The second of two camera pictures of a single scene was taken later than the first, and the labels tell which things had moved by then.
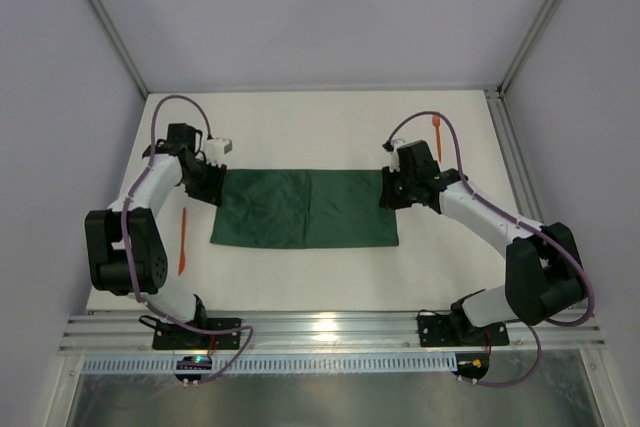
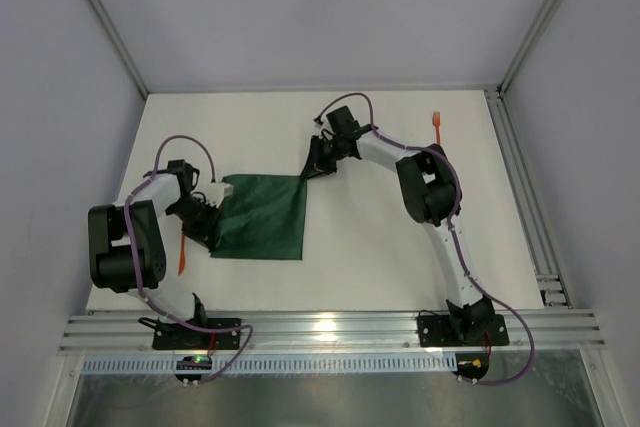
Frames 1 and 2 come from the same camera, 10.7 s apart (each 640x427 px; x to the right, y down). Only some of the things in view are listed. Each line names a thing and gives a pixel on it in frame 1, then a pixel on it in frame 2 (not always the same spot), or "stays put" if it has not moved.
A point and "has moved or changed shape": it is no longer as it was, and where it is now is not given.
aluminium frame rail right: (502, 117) stays put
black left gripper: (208, 185) to (201, 222)
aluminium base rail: (330, 331) stays put
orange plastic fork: (436, 121) stays put
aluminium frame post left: (104, 17) stays put
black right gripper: (396, 192) to (322, 153)
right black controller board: (472, 365) stays put
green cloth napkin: (302, 209) has moved or changed shape
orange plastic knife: (182, 260) stays put
